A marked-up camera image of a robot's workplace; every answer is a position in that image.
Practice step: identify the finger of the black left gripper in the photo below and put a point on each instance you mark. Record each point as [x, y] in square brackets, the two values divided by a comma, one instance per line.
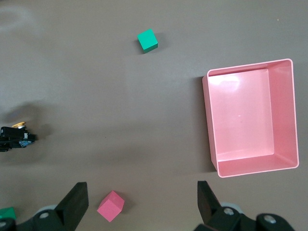
[5, 147]
[9, 132]

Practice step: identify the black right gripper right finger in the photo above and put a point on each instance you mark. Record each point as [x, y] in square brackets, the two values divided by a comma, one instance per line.
[209, 209]

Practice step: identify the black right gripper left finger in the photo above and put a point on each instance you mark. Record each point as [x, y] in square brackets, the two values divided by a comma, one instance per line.
[72, 209]

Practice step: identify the yellow capped push button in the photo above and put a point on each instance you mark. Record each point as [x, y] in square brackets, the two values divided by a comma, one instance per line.
[26, 140]

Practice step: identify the pink foam cube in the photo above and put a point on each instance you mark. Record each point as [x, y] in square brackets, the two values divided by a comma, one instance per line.
[110, 207]

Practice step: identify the green foam cube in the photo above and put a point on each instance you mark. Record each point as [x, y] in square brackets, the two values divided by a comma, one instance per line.
[6, 213]
[147, 41]

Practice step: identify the brown table cover mat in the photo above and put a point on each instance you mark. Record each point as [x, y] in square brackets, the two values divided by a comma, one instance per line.
[96, 108]

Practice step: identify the pink plastic tray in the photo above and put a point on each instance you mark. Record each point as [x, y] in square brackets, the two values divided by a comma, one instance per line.
[240, 115]

